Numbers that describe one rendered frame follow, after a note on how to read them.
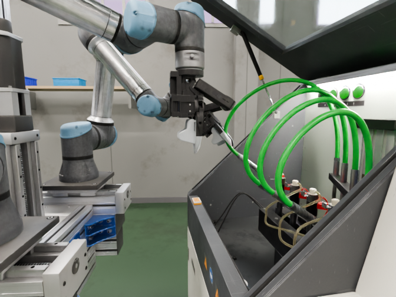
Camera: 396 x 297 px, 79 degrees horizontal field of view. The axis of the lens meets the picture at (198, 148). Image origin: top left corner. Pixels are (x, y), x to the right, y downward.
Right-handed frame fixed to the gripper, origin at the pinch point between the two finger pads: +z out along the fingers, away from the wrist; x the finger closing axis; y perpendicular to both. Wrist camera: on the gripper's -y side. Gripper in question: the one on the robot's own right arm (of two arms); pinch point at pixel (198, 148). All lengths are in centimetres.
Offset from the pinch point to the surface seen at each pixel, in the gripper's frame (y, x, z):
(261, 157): -13.7, 9.9, 1.0
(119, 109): 58, -292, -14
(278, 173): -13.9, 17.8, 3.1
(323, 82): -54, -23, -21
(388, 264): -26.4, 32.6, 15.7
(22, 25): 177, -308, -123
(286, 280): -10.5, 28.2, 19.7
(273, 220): -24.0, -1.7, 23.3
